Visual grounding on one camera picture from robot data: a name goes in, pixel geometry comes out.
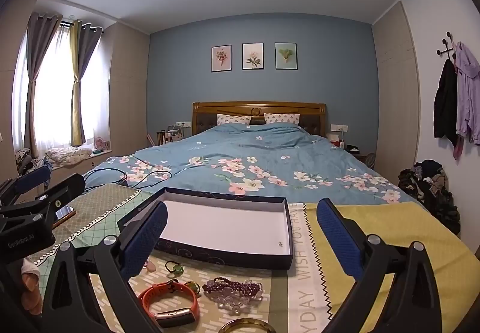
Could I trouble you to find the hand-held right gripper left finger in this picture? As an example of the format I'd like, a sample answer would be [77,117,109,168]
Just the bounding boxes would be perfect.
[37,201,169,333]

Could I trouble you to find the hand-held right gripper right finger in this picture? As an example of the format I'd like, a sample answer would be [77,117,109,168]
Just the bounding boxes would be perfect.
[316,198,443,333]

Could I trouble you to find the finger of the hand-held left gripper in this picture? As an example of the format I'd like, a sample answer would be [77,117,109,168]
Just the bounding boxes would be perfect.
[34,173,86,230]
[0,164,51,204]

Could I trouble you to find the green bead hair tie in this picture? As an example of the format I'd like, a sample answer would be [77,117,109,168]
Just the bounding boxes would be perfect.
[165,260,185,278]

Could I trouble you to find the orange smart band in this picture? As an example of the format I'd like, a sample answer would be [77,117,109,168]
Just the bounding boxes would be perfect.
[137,281,199,329]

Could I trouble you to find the dark blue shallow box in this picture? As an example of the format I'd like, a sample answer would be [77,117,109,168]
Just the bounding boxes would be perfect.
[117,187,294,270]

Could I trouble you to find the purple bead bracelet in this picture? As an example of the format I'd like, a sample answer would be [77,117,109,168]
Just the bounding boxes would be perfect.
[202,277,264,298]

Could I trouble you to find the clear bead bracelet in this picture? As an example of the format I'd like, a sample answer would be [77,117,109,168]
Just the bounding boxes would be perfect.
[205,290,259,316]

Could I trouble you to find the amber bangle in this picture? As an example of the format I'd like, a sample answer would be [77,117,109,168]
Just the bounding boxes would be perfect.
[218,317,271,333]

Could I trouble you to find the person's left hand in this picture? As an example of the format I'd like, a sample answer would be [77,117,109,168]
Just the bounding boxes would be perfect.
[20,271,45,316]

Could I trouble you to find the smartphone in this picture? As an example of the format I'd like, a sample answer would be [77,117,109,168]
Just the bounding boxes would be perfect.
[52,206,77,224]

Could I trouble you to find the crumpled light clothes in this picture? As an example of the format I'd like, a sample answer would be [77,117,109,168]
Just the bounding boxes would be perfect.
[44,147,94,167]

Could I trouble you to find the group of cosmetic bottles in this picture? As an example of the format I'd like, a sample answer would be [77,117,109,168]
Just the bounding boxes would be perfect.
[155,125,184,144]

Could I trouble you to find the grey yellow curtain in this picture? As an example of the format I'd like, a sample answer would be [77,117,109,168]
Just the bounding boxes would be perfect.
[22,11,64,161]
[68,19,104,147]

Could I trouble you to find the pile of dark clothes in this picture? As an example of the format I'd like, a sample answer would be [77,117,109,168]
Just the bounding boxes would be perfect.
[397,159,462,236]

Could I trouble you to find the blue floral duvet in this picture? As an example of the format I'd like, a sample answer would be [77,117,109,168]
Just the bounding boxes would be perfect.
[80,122,409,206]

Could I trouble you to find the beige wardrobe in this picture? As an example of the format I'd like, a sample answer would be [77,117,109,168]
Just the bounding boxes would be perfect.
[107,24,151,165]
[371,1,421,180]

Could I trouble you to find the dotted white pillow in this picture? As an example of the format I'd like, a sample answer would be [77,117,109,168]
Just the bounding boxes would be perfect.
[263,113,301,126]
[216,114,253,126]

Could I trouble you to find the wooden bed headboard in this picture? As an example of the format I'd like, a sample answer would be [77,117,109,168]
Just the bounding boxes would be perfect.
[192,101,328,136]

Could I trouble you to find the black jacket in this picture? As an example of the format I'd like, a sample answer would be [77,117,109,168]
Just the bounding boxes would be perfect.
[433,58,460,148]

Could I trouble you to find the framed green leaf picture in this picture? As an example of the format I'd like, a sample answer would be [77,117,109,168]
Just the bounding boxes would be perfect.
[274,42,298,70]

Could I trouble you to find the purple jacket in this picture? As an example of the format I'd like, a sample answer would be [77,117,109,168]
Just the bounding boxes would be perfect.
[452,41,480,160]

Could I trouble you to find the framed red flower picture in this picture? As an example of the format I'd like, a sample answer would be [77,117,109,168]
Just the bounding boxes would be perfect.
[211,45,233,73]

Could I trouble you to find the framed pink flower picture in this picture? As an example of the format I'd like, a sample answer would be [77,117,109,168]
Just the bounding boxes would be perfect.
[242,43,264,70]

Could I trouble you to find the black charger cable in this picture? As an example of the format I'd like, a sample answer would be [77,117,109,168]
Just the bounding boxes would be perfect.
[82,157,174,193]

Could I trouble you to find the black wall coat rack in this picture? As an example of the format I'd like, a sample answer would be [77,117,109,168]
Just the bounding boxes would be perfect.
[436,31,457,66]

